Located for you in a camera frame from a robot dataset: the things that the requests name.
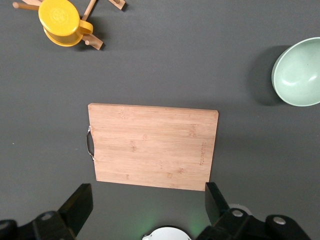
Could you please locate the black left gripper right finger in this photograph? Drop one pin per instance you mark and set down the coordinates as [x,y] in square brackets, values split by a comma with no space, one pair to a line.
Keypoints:
[217,207]

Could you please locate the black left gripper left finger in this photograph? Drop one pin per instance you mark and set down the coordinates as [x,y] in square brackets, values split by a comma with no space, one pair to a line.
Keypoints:
[77,205]

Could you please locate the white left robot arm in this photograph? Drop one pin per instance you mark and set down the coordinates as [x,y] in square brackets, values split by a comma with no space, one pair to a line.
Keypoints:
[167,235]

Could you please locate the bamboo cutting board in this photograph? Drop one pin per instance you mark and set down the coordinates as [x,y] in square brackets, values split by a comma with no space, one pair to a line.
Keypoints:
[155,147]

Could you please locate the light green bowl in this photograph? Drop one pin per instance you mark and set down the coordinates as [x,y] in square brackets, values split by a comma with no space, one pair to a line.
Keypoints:
[300,75]

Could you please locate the wooden peg mug rack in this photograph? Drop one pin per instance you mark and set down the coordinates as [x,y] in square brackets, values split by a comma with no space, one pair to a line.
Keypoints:
[96,42]

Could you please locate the yellow mug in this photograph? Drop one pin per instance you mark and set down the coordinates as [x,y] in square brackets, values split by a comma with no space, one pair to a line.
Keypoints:
[60,22]

